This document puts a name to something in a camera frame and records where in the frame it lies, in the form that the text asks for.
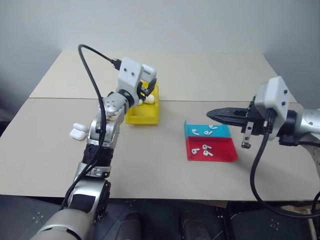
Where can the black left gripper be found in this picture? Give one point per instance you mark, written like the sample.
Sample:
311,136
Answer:
143,90

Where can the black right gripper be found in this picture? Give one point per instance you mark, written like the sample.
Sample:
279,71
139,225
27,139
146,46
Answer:
257,120

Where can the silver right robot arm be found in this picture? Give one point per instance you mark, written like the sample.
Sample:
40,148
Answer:
307,120

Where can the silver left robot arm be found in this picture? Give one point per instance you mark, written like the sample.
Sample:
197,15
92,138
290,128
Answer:
105,130

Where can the yellow plastic bin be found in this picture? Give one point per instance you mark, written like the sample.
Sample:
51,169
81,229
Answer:
140,117

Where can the blue plastic tray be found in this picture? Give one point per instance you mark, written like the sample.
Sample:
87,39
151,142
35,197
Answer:
222,132

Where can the red plastic tray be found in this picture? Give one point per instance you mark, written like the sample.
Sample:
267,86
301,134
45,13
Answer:
225,155

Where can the black metal panel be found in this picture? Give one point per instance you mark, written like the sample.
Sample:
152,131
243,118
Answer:
22,217
262,225

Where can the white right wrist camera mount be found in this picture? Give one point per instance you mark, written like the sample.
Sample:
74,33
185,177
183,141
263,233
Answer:
275,97

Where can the black metal base frame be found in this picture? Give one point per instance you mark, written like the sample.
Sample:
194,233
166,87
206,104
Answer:
160,220

